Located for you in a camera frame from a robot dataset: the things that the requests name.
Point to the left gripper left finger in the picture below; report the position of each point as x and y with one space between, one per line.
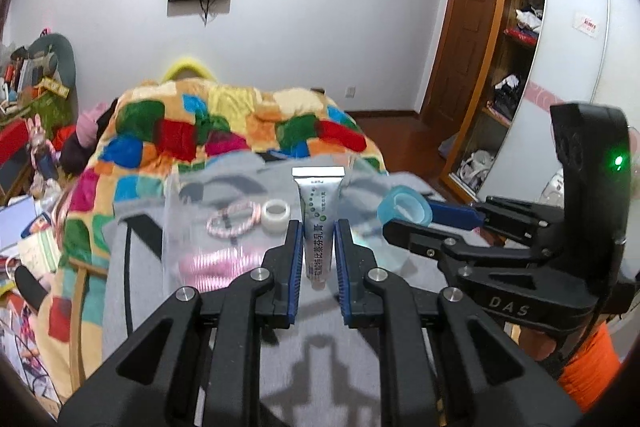
279 305

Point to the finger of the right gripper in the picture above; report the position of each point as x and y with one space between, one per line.
457 216
416 239

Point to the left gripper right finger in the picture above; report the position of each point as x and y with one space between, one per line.
359 305

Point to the white tape roll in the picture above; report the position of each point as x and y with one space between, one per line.
275 216

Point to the teal tape roll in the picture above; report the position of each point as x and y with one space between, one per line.
405 204

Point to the white ointment tube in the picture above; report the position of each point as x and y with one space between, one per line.
319 191

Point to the pink knitted item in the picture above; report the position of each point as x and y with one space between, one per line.
217 269

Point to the right hand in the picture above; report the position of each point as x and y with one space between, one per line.
537 345

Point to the grey black patterned blanket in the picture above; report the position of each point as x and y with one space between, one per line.
162 351

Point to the clear plastic storage box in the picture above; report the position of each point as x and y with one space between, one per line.
220 220

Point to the orange sleeve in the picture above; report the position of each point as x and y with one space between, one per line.
591 370

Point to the wooden door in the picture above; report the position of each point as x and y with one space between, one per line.
459 55

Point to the colourful patchwork quilt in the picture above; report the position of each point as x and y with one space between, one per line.
157 129

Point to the wooden wardrobe shelf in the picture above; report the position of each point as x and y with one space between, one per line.
539 53

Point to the pink knit hat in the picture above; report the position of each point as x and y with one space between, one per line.
87 125

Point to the bunny doll figure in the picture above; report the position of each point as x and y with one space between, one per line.
41 150

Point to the blue white booklet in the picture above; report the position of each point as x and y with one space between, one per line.
14 219

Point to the green gift box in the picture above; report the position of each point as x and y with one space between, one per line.
55 112

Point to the red box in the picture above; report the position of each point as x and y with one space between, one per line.
13 137

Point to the grey green chair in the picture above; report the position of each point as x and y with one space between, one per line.
52 65

